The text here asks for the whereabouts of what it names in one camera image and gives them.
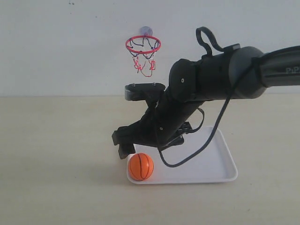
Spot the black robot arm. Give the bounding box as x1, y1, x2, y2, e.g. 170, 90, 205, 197
112, 46, 300, 159

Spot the clear suction cup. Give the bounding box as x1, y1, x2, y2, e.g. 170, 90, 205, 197
139, 26, 153, 36

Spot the black cable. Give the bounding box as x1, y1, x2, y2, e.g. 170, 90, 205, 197
158, 27, 261, 168

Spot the small orange basketball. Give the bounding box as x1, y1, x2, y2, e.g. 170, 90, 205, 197
127, 153, 154, 181

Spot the white plastic tray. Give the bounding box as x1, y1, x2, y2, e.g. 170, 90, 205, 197
127, 126, 238, 185

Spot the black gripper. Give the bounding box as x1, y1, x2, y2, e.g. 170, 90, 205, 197
112, 90, 192, 159

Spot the red mini basketball hoop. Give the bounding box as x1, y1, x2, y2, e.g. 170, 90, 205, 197
125, 35, 162, 78

